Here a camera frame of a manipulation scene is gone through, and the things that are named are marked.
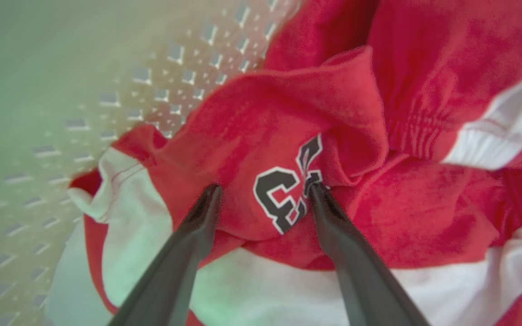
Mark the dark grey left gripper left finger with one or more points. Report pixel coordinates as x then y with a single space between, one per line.
175 267

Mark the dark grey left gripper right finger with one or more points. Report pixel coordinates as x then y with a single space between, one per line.
360 271

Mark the red and white jersey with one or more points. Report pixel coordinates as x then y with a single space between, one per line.
342 149

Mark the white perforated laundry basket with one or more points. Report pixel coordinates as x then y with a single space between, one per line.
61 136

